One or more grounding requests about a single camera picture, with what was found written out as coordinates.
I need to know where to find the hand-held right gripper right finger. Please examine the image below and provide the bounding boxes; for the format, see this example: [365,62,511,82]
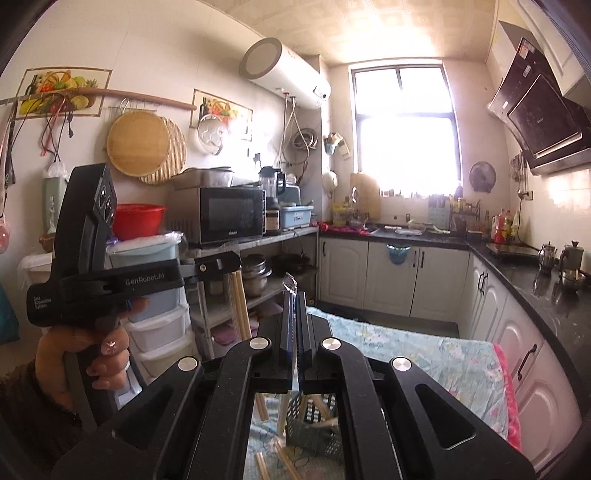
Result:
[297,291,537,480]

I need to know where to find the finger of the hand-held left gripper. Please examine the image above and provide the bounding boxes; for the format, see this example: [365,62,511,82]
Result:
[178,251,242,286]

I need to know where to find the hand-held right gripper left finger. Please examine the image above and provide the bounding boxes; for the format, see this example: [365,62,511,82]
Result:
[51,291,297,480]

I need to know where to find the green plastic utensil basket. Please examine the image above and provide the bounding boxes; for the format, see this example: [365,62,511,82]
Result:
[285,392,345,459]

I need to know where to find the pile of chopsticks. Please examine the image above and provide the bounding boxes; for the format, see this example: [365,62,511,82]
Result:
[254,436,306,480]

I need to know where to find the person's left forearm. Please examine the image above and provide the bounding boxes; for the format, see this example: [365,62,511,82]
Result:
[0,360,100,480]

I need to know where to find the person's left hand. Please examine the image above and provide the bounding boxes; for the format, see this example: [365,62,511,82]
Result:
[34,298,149,408]

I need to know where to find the stack of steel pots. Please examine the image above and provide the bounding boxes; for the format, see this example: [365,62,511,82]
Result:
[240,254,269,297]

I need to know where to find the white plastic bin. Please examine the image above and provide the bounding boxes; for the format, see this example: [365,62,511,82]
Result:
[17,253,55,285]

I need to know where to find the black microwave oven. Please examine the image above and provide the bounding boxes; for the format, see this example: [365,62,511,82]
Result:
[166,185,267,248]

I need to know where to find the metal shelf rack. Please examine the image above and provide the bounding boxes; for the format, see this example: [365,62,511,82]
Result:
[185,225,322,361]

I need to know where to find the light blue plastic tub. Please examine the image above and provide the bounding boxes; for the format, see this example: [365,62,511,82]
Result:
[106,235,180,278]

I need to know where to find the black frying pan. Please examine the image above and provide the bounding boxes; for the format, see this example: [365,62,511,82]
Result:
[271,253,311,277]

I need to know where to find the white lower cabinets under window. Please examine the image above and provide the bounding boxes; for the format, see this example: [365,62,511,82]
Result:
[318,234,472,325]

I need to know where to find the red plastic basin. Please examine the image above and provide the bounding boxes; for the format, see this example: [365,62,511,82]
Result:
[113,203,166,241]

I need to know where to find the white plastic drawer unit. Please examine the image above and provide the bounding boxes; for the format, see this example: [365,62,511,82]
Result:
[107,277,195,394]

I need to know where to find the green hanging bag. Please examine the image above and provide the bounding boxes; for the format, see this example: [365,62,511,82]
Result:
[42,174,70,232]

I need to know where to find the blue dish tray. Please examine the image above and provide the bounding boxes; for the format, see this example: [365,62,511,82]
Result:
[279,205,315,230]

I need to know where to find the black blender jug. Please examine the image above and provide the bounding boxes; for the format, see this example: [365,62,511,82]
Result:
[259,166,287,209]

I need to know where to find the printed cartoon blanket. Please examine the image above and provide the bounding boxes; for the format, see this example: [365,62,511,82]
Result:
[245,306,524,480]

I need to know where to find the round woven mat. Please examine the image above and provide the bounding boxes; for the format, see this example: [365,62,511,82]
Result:
[139,115,188,186]

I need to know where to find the teal hanging bag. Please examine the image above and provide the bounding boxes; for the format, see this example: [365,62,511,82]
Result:
[385,244,411,268]

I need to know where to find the white round steamer plate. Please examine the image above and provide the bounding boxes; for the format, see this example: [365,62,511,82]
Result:
[198,114,230,156]

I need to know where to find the round wooden cutting board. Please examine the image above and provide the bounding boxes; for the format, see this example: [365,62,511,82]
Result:
[106,112,170,176]

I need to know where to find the small fruit picture tile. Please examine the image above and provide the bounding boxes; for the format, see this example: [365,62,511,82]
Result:
[189,89,254,142]

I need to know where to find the rectangular wooden cutting board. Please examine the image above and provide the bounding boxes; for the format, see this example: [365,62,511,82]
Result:
[349,173,382,221]

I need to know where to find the long wooden rolling pin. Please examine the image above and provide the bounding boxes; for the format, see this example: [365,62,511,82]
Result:
[0,88,198,112]

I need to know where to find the green knife rack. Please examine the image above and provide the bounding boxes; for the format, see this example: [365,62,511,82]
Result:
[427,194,452,230]

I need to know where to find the large fruit picture tile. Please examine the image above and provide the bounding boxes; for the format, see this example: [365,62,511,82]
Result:
[16,68,114,121]

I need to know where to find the white cylindrical water heater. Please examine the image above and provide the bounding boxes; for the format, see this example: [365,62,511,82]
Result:
[238,37,334,111]

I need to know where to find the white lower cabinets under stove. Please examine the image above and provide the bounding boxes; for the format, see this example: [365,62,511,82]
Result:
[462,256,583,468]

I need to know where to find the black induction cooktop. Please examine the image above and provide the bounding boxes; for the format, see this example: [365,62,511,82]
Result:
[486,242,542,260]

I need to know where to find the group of condiment bottles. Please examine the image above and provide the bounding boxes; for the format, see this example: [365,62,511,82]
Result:
[488,208,522,246]

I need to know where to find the kitchen window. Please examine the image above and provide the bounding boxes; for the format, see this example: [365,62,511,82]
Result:
[349,64,464,199]

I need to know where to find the black stone countertop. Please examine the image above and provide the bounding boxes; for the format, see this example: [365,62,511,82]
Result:
[318,223,591,372]

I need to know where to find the bunch of hanging metal tools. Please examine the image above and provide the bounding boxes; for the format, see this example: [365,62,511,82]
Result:
[509,151,531,200]

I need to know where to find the steel kettle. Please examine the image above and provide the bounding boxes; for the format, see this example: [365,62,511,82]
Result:
[558,240,586,274]

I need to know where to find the black range hood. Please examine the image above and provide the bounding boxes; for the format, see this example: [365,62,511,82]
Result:
[487,22,591,177]

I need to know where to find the white upper cabinet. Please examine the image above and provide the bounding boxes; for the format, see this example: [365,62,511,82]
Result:
[510,0,591,100]

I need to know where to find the coiled grey hose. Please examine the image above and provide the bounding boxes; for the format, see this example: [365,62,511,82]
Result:
[290,126,320,154]

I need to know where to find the hanging red and black cables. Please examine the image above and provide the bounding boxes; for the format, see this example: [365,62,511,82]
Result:
[39,96,78,161]

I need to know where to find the round wall fan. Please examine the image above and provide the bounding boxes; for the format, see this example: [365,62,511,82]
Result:
[469,161,498,193]

